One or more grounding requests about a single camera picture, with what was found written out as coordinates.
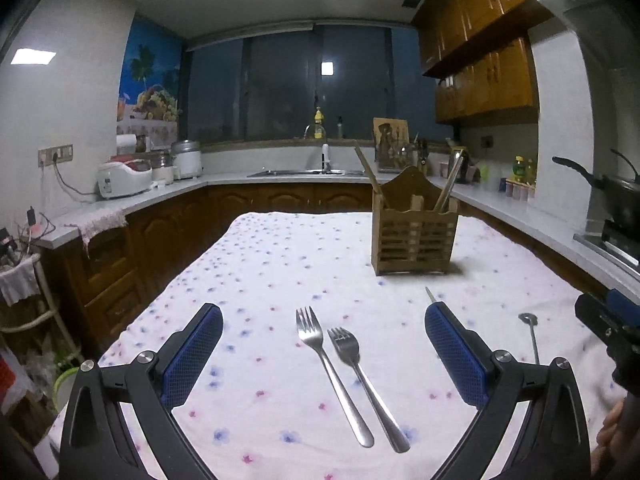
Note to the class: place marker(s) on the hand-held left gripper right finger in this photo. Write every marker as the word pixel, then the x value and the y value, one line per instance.
pixel 457 355

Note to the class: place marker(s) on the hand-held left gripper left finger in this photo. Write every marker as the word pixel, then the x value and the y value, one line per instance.
pixel 192 355

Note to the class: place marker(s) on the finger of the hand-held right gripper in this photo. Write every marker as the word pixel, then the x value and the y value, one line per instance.
pixel 610 322

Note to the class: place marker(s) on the small steel spoon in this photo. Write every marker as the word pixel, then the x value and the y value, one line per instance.
pixel 527 318

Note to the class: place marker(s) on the small steel fork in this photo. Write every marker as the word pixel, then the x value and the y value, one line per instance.
pixel 345 347

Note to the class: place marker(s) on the large steel fork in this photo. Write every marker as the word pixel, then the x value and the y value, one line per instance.
pixel 307 330

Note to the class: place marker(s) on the wooden slatted utensil holder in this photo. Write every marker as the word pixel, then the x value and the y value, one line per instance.
pixel 415 240

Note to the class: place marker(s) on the wooden chopstick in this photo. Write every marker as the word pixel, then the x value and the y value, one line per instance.
pixel 369 175
pixel 374 176
pixel 445 195

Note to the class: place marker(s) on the person's right hand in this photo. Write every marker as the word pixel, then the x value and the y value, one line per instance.
pixel 609 427

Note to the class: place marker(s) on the gas stove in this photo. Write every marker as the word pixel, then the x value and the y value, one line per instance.
pixel 612 247

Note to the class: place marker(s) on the black frying pan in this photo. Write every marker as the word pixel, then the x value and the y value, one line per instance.
pixel 622 195

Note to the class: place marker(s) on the floral white tablecloth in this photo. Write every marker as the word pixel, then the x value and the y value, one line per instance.
pixel 280 260

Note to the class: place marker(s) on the green plastic basin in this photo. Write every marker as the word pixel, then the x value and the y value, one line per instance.
pixel 62 385

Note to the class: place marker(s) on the lace cloth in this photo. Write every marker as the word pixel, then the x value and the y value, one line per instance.
pixel 102 222

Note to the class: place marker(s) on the row of spice jars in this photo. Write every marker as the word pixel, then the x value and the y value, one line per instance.
pixel 520 190

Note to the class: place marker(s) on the yellow drink bottles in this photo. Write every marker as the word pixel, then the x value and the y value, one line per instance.
pixel 522 170

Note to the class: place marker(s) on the white side rack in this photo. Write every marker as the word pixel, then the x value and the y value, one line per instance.
pixel 20 280

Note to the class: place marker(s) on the white rice cooker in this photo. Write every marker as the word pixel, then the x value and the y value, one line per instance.
pixel 125 177

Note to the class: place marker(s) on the steel kettle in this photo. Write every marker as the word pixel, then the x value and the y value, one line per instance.
pixel 460 165

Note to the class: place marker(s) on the glass jar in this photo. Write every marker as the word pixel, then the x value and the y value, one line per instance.
pixel 161 167

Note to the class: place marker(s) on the countertop utensil rack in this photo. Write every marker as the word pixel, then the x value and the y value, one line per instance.
pixel 412 157

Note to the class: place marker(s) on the steel sink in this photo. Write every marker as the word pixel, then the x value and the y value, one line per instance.
pixel 300 172

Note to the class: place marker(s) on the paper towel roll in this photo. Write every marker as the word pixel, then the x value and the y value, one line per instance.
pixel 126 144

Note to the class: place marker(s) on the wooden cutting board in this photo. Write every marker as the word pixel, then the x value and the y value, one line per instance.
pixel 387 137

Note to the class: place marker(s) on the white faucet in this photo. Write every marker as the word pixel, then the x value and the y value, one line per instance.
pixel 325 157

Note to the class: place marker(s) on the dark slim bottle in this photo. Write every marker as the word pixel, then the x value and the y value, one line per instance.
pixel 340 127

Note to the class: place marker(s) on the yellow dish soap bottle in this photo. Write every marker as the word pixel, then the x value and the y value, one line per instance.
pixel 319 127

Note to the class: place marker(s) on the dark kitchen window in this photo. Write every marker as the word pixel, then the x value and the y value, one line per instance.
pixel 280 85

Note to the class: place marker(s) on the wooden upper cabinets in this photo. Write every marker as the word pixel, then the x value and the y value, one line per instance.
pixel 490 60

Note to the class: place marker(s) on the white range hood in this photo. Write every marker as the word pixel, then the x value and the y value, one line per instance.
pixel 575 20

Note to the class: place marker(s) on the square ceiling light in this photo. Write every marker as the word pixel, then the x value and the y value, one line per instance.
pixel 32 57

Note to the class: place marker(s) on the small wall outlet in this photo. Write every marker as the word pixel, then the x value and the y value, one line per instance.
pixel 487 141

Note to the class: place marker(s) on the wall socket panel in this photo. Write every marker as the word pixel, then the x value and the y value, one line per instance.
pixel 56 155

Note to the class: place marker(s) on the tropical fruit wall poster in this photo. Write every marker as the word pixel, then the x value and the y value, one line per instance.
pixel 150 75

